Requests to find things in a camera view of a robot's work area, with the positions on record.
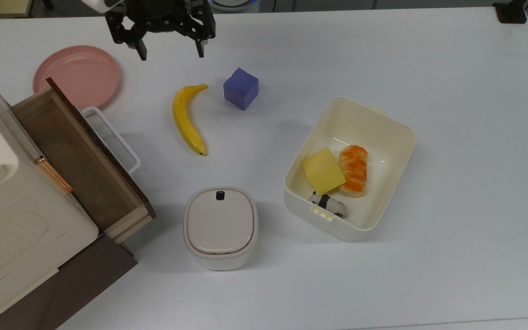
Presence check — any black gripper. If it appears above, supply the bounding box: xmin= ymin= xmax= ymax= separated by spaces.
xmin=105 ymin=0 xmax=217 ymax=61

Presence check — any cream plastic box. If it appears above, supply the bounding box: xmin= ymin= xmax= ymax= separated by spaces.
xmin=284 ymin=96 xmax=416 ymax=242

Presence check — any white round blue-rimmed object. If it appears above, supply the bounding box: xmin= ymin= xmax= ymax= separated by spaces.
xmin=208 ymin=0 xmax=261 ymax=13

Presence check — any pink round plate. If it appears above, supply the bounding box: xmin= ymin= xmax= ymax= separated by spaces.
xmin=33 ymin=45 xmax=121 ymax=111

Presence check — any yellow banana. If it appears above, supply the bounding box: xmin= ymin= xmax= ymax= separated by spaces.
xmin=172 ymin=84 xmax=209 ymax=156

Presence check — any purple cube block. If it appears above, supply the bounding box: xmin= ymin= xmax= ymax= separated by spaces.
xmin=223 ymin=67 xmax=259 ymax=111

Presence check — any wooden drawer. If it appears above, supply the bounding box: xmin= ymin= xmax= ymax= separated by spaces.
xmin=11 ymin=77 xmax=157 ymax=244

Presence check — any orange latch strip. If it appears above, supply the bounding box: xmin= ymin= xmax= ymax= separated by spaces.
xmin=35 ymin=155 xmax=74 ymax=194

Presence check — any cream lidded trash can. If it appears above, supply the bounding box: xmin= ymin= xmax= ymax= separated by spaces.
xmin=183 ymin=186 xmax=259 ymax=271

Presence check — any yellow cube block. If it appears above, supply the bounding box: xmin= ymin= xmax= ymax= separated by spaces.
xmin=302 ymin=147 xmax=347 ymax=195

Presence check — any orange toy bread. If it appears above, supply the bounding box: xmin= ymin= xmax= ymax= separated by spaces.
xmin=338 ymin=145 xmax=369 ymax=198

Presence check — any black white panda toy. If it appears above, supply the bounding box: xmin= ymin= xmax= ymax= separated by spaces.
xmin=308 ymin=192 xmax=347 ymax=219

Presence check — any dark wooden cabinet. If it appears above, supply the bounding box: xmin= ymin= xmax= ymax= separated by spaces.
xmin=0 ymin=234 xmax=138 ymax=330

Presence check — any black table clamp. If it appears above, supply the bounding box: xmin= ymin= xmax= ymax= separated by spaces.
xmin=493 ymin=0 xmax=528 ymax=24

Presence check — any white drawer handle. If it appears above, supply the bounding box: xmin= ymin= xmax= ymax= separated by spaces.
xmin=81 ymin=106 xmax=141 ymax=174

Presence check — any cream storage box with handles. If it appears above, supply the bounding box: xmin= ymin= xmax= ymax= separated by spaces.
xmin=0 ymin=66 xmax=99 ymax=328

